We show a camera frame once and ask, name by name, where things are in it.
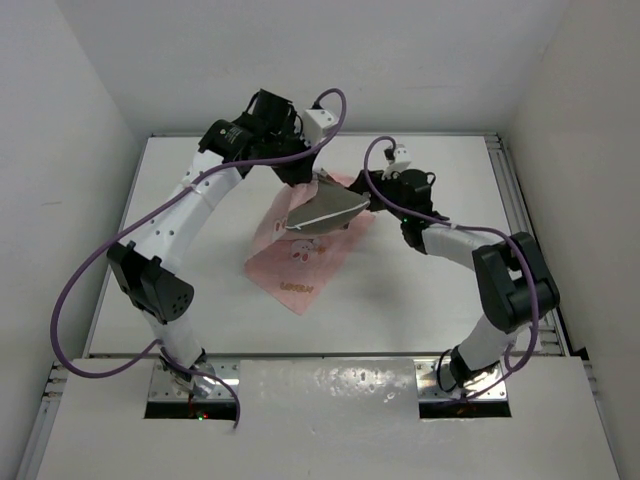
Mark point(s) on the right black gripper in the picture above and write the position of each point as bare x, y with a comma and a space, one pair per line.
377, 189

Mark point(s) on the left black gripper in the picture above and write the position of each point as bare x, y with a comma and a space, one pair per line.
301, 172

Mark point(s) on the grey orange dotted pillow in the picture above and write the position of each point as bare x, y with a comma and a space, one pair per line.
332, 208

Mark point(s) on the pink cartoon print pillowcase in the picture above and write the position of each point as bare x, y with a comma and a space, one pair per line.
294, 268

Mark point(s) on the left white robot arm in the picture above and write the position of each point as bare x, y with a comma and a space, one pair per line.
146, 266

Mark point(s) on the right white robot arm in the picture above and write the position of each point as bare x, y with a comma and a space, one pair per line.
515, 286

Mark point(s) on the white front cover board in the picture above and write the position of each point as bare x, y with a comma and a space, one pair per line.
331, 419

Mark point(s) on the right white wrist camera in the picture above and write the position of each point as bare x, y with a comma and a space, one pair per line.
398, 160

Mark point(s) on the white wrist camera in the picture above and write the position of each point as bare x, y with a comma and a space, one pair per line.
398, 160
316, 124

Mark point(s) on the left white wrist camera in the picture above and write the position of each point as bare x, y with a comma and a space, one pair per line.
316, 124

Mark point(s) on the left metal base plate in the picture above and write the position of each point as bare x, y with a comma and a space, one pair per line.
165, 387

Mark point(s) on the left aluminium frame rail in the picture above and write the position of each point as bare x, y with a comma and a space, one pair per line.
44, 422

